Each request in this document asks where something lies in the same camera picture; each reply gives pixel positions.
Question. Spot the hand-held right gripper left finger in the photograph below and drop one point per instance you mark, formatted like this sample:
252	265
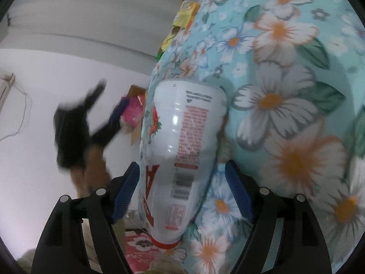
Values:
125	194

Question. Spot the floral light blue blanket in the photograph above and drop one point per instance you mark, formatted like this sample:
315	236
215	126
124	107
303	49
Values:
285	62

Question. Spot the white red yogurt bottle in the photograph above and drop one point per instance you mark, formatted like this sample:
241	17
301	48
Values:
182	137

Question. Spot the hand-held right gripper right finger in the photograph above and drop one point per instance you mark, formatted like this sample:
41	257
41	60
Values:
238	194

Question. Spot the small yellow snack packet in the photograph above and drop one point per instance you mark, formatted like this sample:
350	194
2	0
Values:
171	40

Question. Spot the person's left forearm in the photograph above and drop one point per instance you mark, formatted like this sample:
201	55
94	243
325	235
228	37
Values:
94	168

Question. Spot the large yellow snack packet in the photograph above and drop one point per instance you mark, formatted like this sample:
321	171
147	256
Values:
186	14

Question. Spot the brown cardboard box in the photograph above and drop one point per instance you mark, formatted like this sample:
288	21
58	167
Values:
138	91

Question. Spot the pink floral blanket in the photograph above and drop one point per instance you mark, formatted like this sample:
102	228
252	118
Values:
137	251

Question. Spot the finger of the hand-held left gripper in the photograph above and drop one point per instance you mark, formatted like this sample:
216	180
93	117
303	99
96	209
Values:
95	92
114	117

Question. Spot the pink plastic bag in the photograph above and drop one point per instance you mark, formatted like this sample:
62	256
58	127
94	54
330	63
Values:
131	112

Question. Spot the grey curtain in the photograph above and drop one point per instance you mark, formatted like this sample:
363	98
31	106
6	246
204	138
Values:
85	11

